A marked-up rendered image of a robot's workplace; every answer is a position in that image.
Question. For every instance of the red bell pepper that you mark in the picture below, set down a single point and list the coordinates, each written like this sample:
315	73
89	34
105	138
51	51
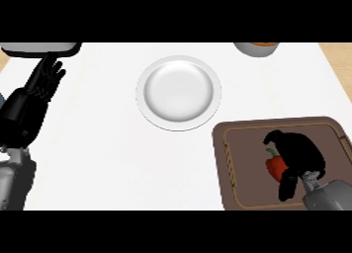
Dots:
275	166

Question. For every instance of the white plate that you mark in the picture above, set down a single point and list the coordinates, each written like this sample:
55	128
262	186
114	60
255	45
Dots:
179	93

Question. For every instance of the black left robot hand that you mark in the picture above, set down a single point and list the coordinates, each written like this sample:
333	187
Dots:
30	102

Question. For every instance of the brown tray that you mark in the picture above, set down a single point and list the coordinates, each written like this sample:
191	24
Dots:
246	164

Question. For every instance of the grey bowl with orange content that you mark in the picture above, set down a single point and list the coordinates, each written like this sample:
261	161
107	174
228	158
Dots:
258	48

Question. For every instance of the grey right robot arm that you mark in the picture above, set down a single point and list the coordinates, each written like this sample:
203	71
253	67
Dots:
332	194

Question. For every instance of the grey appliance with dark rim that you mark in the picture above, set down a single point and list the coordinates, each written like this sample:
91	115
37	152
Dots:
39	48

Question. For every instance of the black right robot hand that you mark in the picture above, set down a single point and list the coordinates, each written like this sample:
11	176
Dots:
302	154

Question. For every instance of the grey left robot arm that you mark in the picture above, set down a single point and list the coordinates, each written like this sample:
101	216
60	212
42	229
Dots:
8	178

